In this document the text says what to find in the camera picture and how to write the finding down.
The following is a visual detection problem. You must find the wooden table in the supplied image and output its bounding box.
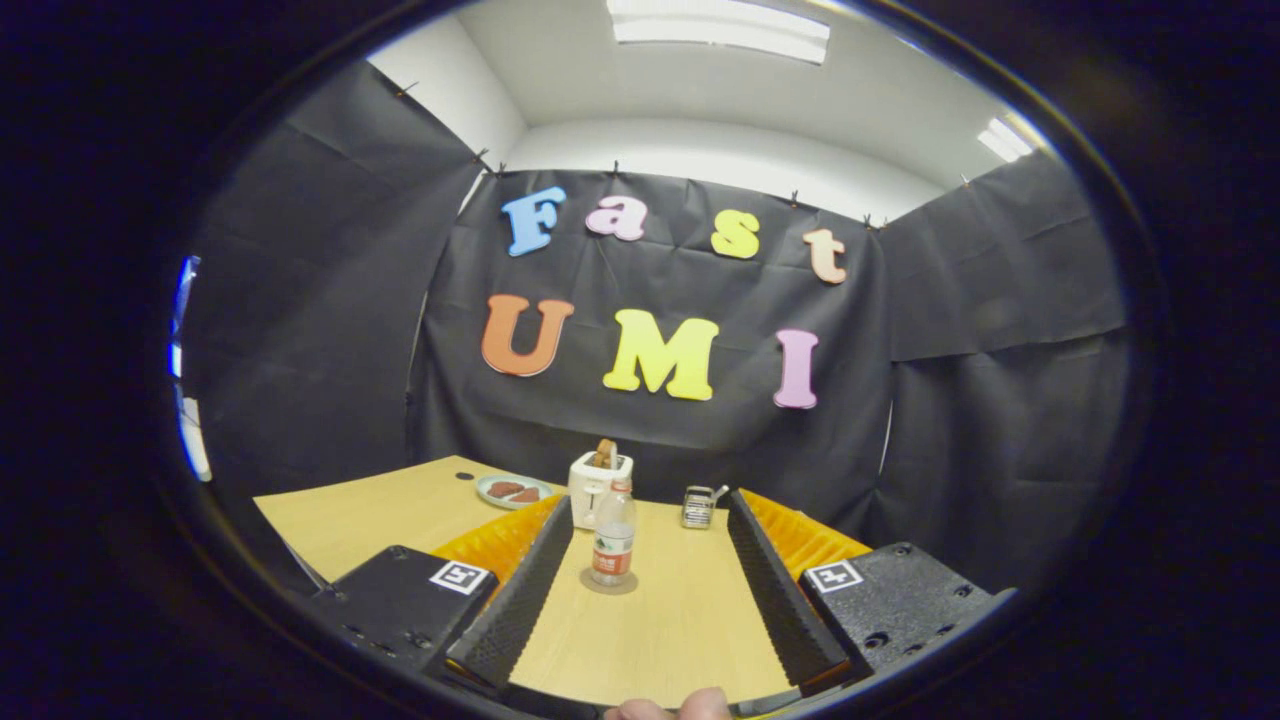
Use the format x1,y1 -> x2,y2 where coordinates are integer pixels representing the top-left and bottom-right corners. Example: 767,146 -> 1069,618
253,455 -> 796,708

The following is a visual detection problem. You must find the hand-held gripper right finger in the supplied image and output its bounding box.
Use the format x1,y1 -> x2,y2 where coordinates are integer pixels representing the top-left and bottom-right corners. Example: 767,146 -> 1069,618
727,488 -> 1019,698

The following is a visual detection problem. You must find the small ceiling light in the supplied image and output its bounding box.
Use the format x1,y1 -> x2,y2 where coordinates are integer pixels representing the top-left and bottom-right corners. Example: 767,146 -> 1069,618
977,117 -> 1035,164

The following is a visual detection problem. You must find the white toaster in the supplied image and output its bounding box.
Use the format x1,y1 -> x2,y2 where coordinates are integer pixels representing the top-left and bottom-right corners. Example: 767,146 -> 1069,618
567,451 -> 635,531

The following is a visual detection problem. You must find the clear plastic juice bottle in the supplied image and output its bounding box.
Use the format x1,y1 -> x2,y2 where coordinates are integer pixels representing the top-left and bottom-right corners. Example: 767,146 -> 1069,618
590,478 -> 638,588

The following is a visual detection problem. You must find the metal wire holder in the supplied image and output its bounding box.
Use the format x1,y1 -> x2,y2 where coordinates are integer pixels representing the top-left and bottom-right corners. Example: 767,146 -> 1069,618
681,484 -> 730,531

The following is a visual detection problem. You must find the pale green plate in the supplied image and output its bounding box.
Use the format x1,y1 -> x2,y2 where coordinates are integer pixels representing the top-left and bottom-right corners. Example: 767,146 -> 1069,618
475,474 -> 554,511

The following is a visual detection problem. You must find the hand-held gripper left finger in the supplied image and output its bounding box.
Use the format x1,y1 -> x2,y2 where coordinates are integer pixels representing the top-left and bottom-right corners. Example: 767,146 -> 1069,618
310,493 -> 576,693

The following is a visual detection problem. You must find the long ceiling light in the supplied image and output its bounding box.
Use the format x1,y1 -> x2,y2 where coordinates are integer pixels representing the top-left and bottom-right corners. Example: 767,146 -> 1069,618
607,0 -> 832,66

